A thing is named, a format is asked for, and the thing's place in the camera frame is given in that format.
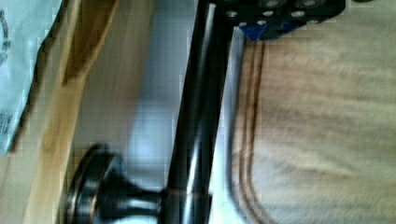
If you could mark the black drawer handle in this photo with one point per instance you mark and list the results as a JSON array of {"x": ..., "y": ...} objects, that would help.
[{"x": 99, "y": 190}]

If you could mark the wooden cutting board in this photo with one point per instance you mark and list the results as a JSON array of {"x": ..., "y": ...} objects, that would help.
[{"x": 315, "y": 133}]

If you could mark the chip bag in drawer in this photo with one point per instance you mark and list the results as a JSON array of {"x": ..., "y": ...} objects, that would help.
[{"x": 24, "y": 26}]

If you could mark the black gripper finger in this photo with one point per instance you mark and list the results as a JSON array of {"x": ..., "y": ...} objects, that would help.
[{"x": 270, "y": 19}]

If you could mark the wooden drawer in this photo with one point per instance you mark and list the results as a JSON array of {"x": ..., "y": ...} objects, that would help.
[{"x": 100, "y": 51}]

